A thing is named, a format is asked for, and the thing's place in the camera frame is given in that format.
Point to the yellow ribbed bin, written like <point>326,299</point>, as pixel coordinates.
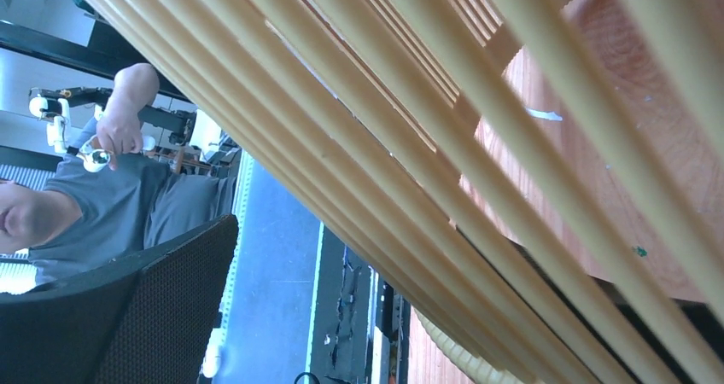
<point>424,131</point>

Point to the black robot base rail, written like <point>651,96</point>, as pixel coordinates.
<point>360,324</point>

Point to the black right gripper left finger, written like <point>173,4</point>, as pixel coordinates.
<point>143,318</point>

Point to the person in grey shirt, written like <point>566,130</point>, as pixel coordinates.
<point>81,220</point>

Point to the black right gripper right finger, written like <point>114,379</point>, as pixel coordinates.
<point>690,347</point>

